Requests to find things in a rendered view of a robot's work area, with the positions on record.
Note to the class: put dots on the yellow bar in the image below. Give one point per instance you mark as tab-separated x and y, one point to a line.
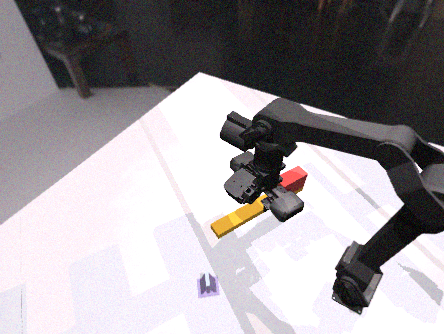
293	180

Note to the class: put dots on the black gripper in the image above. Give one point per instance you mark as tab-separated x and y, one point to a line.
283	204

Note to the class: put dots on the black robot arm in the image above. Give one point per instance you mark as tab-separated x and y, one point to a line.
273	132

